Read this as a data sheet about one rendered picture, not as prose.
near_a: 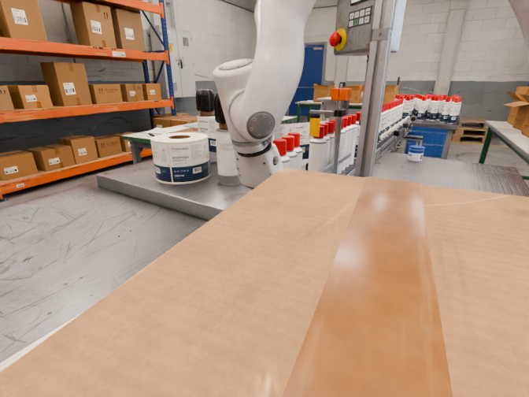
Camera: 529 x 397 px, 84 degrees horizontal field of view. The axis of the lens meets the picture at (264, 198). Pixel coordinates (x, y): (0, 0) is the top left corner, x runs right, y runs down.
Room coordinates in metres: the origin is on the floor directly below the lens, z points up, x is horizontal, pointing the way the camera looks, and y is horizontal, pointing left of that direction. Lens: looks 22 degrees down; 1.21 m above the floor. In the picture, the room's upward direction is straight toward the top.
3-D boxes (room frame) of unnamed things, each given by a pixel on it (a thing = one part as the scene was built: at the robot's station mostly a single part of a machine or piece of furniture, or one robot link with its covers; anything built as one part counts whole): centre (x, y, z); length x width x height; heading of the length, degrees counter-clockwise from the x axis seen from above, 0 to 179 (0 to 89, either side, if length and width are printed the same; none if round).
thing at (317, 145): (0.90, -0.17, 0.98); 0.05 x 0.05 x 0.20
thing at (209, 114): (1.36, 0.26, 1.04); 0.09 x 0.09 x 0.29
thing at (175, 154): (1.06, 0.31, 0.95); 0.20 x 0.20 x 0.14
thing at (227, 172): (0.98, 0.12, 1.03); 0.09 x 0.09 x 0.30
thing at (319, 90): (6.64, -1.26, 0.97); 0.47 x 0.41 x 0.37; 148
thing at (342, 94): (0.84, -0.18, 1.05); 0.10 x 0.04 x 0.33; 58
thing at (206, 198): (1.24, 0.16, 0.86); 0.80 x 0.67 x 0.05; 148
